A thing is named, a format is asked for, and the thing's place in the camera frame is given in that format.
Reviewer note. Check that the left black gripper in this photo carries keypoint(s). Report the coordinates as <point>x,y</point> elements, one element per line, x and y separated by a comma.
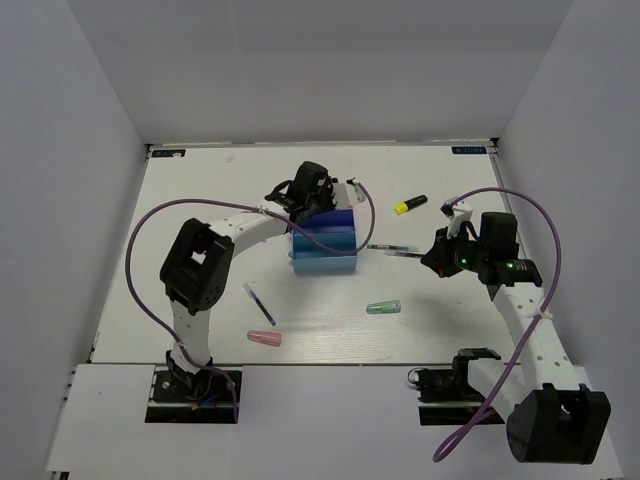
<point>327,187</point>

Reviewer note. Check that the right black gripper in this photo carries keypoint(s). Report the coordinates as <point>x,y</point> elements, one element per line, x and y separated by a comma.
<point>437,258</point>

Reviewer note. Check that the yellow highlighter marker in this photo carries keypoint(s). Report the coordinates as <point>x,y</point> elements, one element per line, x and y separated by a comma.
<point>410,204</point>

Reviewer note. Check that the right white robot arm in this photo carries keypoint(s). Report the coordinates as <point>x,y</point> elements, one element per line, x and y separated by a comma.
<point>551,415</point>

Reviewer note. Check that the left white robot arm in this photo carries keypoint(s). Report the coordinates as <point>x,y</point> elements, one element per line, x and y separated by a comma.
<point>196,270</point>

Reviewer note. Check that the dark blue container bin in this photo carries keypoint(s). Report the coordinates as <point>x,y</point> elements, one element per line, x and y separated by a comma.
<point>336,221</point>

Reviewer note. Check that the light blue container bin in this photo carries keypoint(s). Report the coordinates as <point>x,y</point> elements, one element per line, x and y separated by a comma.
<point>308,258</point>

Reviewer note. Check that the green patterned pen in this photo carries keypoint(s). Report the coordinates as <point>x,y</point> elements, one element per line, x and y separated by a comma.
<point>393,247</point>

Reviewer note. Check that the purple pen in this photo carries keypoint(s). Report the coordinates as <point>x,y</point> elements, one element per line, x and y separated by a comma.
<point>404,254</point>

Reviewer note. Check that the right blue table label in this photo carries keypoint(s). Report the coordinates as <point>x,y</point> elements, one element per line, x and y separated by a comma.
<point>469,150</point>

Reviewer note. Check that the blue table label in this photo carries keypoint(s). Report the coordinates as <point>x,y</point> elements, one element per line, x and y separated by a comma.
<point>168,153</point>
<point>469,150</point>

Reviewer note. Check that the blue pen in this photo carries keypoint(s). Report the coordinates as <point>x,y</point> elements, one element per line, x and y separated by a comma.
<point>254,297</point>

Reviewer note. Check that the left blue table label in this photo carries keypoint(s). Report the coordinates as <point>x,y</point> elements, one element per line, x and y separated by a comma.
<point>168,153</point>

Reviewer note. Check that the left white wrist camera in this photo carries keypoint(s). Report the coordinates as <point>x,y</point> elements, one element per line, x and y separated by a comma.
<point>348,194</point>

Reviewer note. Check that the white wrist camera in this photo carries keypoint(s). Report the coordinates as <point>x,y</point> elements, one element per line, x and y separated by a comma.
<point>348,194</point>
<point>458,212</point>

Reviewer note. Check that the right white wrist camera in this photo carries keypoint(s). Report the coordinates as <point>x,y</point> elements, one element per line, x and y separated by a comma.
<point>458,212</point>

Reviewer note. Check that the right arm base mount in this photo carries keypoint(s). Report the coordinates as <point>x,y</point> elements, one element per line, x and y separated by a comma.
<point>440,401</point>

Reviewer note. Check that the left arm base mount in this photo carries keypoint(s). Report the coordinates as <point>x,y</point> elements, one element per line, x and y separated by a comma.
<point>212,403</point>

